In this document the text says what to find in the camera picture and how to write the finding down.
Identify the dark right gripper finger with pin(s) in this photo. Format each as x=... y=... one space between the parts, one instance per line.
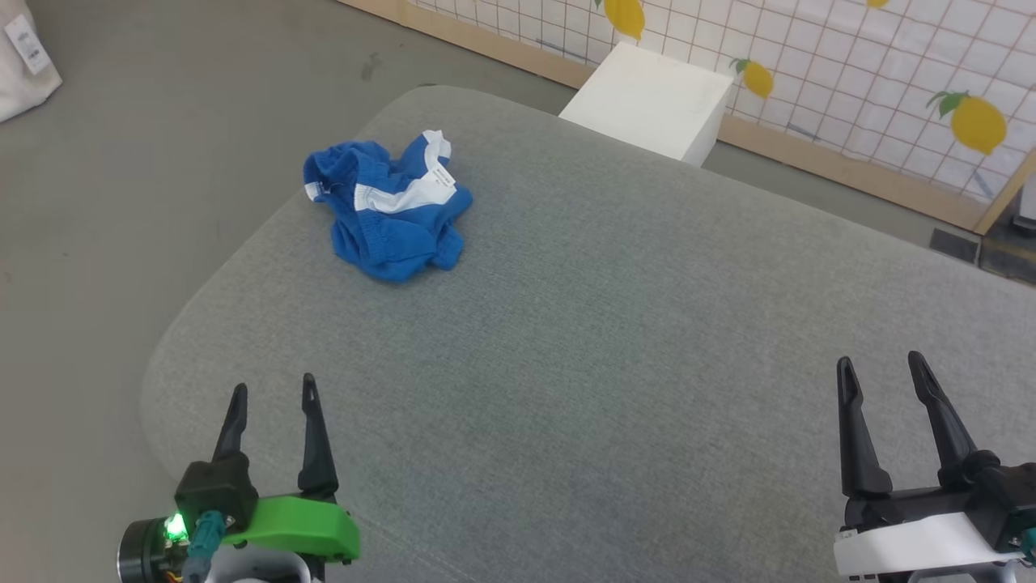
x=859 y=461
x=943 y=429

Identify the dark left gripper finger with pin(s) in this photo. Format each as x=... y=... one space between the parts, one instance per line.
x=317 y=461
x=233 y=429

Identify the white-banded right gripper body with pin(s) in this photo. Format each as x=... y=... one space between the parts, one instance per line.
x=906 y=546

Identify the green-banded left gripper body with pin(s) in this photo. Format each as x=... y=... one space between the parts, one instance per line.
x=307 y=526

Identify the blue and white shorts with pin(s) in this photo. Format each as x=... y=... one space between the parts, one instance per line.
x=388 y=231

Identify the small black floor tape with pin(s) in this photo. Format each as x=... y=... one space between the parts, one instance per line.
x=953 y=245

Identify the grey fabric sofa cushion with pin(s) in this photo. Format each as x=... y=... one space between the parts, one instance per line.
x=615 y=340

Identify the lemon print grid panel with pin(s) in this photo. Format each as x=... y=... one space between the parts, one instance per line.
x=874 y=81

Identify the white fabric bag with tag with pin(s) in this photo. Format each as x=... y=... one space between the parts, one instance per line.
x=20 y=85

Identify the white rectangular box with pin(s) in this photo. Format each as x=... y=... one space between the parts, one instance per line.
x=647 y=101

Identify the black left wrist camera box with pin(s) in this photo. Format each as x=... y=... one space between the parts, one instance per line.
x=214 y=490

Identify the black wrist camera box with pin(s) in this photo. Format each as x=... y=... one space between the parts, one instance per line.
x=214 y=490
x=1008 y=494

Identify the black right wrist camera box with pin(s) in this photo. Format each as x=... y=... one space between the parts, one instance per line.
x=1008 y=494

